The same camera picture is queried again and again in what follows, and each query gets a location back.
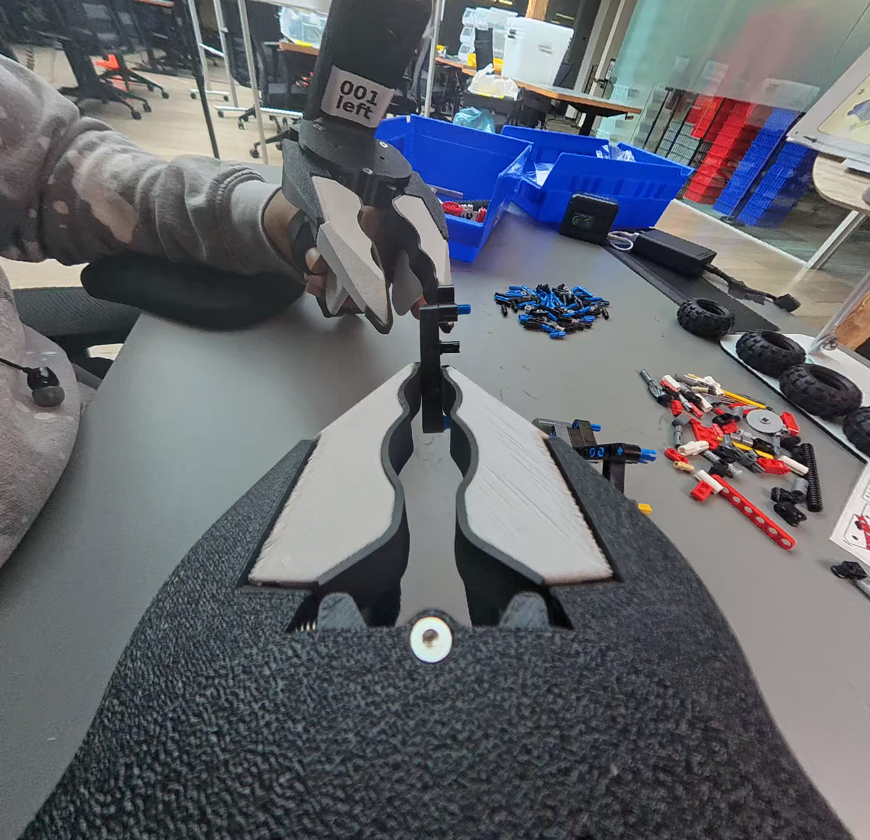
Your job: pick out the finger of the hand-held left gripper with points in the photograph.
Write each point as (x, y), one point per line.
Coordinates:
(428, 232)
(343, 255)

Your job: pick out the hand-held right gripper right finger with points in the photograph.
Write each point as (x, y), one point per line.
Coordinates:
(530, 507)

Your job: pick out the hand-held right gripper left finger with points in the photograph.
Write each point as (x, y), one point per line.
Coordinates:
(333, 500)

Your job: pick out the black grey toy brick assembly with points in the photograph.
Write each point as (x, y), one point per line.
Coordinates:
(598, 449)

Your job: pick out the black toy brick beam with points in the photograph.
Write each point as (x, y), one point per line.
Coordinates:
(431, 378)

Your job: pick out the person's left forearm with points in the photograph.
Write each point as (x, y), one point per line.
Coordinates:
(136, 187)

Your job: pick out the grey desk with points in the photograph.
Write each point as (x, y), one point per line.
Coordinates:
(238, 391)

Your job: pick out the black desk mat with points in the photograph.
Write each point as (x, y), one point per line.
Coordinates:
(652, 289)

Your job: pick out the person's left hand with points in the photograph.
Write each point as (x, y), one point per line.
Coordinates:
(278, 221)

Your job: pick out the red toy brick parts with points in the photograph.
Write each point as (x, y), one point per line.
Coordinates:
(465, 211)

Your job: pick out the blue plastic bin with label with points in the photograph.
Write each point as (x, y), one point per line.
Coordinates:
(462, 153)

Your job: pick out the black office chair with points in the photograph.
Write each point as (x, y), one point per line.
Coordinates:
(109, 58)
(272, 85)

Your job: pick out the teal plastic bag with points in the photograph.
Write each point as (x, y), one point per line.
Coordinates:
(472, 119)

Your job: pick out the pile of blue black pins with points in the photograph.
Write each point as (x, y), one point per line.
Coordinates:
(550, 310)

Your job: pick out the black power bank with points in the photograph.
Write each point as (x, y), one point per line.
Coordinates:
(588, 220)

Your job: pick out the stack of clear containers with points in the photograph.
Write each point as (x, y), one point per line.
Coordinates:
(476, 35)

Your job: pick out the clear plastic bag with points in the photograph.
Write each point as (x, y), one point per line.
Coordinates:
(615, 152)

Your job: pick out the white plastic container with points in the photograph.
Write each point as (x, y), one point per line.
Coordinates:
(537, 51)

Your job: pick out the pile of mixed toy parts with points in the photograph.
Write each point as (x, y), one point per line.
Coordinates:
(720, 432)

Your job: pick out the wooden table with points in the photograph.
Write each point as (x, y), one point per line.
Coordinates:
(584, 99)

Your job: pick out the long red holed beam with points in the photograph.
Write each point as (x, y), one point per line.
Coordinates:
(754, 514)

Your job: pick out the black power adapter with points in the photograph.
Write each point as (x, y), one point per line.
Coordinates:
(673, 250)

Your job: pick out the grey round toy disc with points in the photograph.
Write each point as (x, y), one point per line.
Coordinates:
(765, 422)

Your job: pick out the black toy tyre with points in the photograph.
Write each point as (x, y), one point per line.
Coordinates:
(705, 318)
(860, 431)
(769, 352)
(819, 390)

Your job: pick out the black toy connector piece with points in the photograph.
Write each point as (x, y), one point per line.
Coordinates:
(788, 507)

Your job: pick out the black chair seat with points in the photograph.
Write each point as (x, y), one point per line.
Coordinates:
(68, 323)

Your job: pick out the black toy coil spring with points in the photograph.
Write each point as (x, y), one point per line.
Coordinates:
(812, 476)

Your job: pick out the stack of red crates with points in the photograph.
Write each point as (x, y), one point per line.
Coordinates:
(717, 147)

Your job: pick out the person's grey hoodie torso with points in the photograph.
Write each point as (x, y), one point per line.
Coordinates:
(27, 459)

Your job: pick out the small black toy piece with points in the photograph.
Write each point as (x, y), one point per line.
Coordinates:
(848, 569)

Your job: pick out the sticker sheet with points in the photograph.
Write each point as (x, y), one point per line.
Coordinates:
(856, 520)

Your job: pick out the white plastic sheet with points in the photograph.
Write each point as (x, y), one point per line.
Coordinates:
(826, 359)

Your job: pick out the stack of blue crates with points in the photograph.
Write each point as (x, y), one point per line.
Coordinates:
(775, 170)

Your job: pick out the clear acrylic stand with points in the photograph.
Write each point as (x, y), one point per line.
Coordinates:
(839, 310)

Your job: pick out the wooden block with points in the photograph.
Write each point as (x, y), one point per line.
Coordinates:
(856, 327)

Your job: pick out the round pale table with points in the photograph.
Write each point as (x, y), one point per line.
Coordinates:
(839, 187)

